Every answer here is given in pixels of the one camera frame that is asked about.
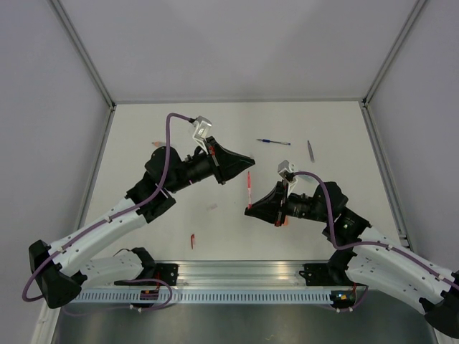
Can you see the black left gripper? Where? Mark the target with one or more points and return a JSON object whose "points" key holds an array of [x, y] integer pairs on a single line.
{"points": [[225, 164]]}

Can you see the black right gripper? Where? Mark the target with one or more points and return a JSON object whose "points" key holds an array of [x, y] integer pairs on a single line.
{"points": [[270, 208]]}

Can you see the blue gel pen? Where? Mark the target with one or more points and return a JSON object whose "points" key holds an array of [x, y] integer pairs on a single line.
{"points": [[262, 140]]}

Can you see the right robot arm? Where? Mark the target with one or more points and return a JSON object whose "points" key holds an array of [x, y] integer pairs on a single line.
{"points": [[364, 256]]}

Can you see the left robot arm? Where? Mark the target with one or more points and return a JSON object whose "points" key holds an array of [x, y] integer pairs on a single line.
{"points": [[66, 267]]}

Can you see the purple grey marker pen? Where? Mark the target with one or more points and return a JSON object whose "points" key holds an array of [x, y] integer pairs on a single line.
{"points": [[310, 152]]}

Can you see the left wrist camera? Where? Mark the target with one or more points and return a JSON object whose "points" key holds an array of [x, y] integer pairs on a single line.
{"points": [[202, 127]]}

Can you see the aluminium mounting rail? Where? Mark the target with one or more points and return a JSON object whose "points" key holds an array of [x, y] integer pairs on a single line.
{"points": [[236, 274]]}

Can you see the white slotted cable duct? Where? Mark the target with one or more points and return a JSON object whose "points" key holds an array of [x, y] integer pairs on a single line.
{"points": [[212, 297]]}

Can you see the right aluminium frame post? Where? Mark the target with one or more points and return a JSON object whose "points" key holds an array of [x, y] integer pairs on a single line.
{"points": [[394, 50]]}

